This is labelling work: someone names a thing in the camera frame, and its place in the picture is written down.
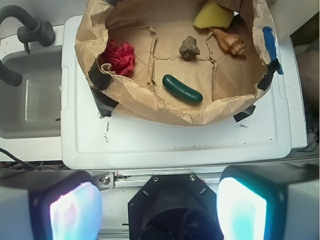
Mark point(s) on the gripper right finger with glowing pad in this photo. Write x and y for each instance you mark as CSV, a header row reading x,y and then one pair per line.
x,y
277,201

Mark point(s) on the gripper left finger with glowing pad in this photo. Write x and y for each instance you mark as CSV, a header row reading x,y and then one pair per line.
x,y
49,205

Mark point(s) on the grey brown rock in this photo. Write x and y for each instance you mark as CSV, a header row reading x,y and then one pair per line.
x,y
188,49

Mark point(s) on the white plastic bin lid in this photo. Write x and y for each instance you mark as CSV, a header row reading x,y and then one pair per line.
x,y
92,142

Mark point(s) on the grey sink basin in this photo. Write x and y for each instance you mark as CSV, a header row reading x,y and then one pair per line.
x,y
32,110

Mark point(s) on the black tape left side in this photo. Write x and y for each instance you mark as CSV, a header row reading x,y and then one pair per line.
x,y
101,81

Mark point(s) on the black tape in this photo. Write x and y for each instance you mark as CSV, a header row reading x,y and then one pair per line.
x,y
266,81
101,81

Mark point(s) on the black tape right side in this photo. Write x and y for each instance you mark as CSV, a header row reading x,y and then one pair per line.
x,y
266,81

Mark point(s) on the green toy cucumber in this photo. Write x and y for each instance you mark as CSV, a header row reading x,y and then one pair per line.
x,y
181,90

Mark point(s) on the brown spiral seashell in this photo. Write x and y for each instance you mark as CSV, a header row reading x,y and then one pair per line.
x,y
229,42

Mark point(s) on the blue tape strip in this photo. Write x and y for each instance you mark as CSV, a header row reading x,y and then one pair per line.
x,y
270,45

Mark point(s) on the red crumpled cloth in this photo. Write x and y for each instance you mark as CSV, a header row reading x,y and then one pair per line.
x,y
120,56

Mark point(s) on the black faucet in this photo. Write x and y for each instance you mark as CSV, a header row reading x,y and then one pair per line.
x,y
33,30

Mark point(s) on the brown paper bag tray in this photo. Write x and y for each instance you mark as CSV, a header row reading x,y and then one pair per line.
x,y
156,29

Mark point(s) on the yellow sponge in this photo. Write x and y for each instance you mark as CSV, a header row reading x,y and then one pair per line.
x,y
213,15

